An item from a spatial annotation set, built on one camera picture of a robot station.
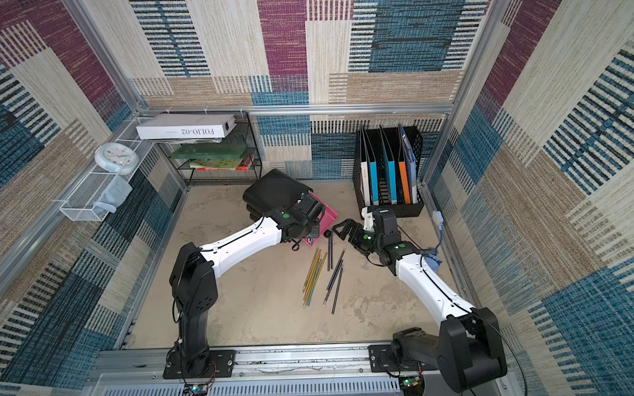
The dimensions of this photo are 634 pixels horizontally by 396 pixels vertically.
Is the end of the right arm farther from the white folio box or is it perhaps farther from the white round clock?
the white round clock

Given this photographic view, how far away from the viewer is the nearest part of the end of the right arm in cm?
64

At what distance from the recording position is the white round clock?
2.41 ft

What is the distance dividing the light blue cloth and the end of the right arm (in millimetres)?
639

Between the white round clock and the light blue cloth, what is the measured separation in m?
0.03

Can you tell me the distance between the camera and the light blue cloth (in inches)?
26.0

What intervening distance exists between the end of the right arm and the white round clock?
0.68 metres
